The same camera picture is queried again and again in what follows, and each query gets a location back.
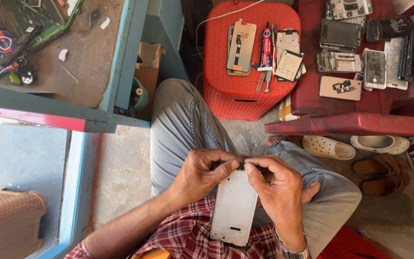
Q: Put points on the blue wooden counter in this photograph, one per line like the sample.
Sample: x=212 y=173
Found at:
x=84 y=68

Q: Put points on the silver metal wristwatch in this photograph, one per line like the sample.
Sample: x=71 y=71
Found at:
x=290 y=251

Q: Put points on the blue and red glue tube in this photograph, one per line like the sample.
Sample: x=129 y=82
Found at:
x=266 y=46

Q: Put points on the metal tweezers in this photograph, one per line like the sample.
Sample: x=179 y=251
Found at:
x=260 y=82

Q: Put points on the person's grey jeans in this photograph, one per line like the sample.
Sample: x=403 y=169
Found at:
x=182 y=126

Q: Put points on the yellow and white packet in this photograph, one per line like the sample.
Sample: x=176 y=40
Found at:
x=286 y=109

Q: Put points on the person's red plaid shirt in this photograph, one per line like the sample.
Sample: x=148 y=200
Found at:
x=182 y=233

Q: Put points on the brown woven plastic stool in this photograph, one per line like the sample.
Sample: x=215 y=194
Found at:
x=7 y=225

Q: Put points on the bright red plastic stool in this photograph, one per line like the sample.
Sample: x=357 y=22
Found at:
x=347 y=244

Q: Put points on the white-labelled phone battery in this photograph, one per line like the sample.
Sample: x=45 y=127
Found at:
x=289 y=66

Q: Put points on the brown leather sandal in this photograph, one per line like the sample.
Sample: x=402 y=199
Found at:
x=383 y=185
x=376 y=166

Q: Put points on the silver screwdriver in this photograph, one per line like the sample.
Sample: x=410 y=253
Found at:
x=267 y=83

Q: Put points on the white perforated clog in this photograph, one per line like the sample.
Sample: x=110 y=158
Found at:
x=383 y=144
x=325 y=147

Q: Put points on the phone midframe with black rim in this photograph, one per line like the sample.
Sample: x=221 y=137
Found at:
x=286 y=41

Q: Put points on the white phone frame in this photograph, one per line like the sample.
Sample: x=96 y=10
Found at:
x=234 y=205

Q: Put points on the brown cardboard box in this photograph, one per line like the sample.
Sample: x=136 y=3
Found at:
x=148 y=70

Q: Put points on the person's left hand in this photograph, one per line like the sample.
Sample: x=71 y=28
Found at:
x=198 y=176

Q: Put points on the green tray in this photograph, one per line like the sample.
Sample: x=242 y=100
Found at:
x=41 y=25

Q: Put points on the dark red plastic chair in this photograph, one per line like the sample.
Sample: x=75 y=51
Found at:
x=350 y=124

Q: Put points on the person's right hand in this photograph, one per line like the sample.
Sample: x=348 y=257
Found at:
x=282 y=194

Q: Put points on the heap of dismantled phones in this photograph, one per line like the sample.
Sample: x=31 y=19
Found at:
x=340 y=34

